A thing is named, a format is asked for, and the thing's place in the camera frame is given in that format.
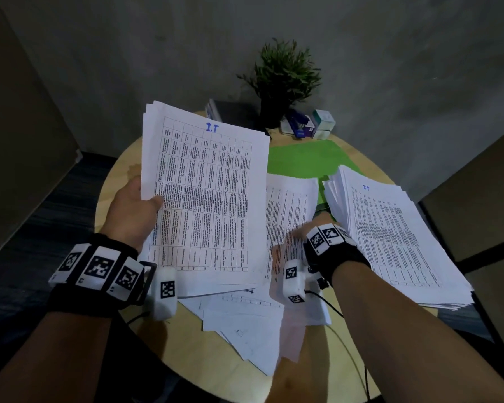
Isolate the person's right hand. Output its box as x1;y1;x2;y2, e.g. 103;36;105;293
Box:
277;211;343;265

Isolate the person's left hand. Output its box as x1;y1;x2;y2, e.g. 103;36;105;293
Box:
99;177;164;253

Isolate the thin stack of printed sheets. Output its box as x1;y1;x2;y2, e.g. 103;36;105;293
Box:
139;100;271;299

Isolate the thick stack of printed sheets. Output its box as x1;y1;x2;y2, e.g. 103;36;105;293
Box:
322;165;475;311

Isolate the person's right forearm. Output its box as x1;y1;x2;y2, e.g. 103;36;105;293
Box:
331;260;504;403

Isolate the person's left forearm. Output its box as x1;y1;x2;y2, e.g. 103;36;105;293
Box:
0;310;112;403

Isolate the black wristband with marker blocks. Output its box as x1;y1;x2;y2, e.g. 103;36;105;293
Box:
47;233;158;319
303;223;371;287

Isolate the dark spiral notebook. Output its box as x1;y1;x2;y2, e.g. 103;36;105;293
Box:
204;98;264;131

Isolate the printed table sheet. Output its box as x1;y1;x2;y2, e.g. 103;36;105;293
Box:
264;173;320;286

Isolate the brown cabinet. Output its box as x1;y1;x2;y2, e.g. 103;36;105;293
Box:
0;0;83;270

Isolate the white flat box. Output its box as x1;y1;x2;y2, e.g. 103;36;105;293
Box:
280;115;316;138

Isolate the pile of loose white sheets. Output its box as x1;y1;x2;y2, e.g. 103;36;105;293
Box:
178;284;332;377

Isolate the green folder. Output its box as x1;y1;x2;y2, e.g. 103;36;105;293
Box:
267;139;364;207

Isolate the blue stapler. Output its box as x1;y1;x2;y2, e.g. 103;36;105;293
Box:
285;109;316;139

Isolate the potted green plant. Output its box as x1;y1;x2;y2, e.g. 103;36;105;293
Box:
236;38;323;130

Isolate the teal and white box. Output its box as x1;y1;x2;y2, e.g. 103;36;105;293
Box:
311;109;336;132

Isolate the white wrist camera with marker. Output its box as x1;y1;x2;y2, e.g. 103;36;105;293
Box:
282;259;321;306
148;266;179;321

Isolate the black cable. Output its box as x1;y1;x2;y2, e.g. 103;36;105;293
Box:
306;290;371;403

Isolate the brown chair with black frame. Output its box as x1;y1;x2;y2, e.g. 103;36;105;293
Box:
417;121;504;376

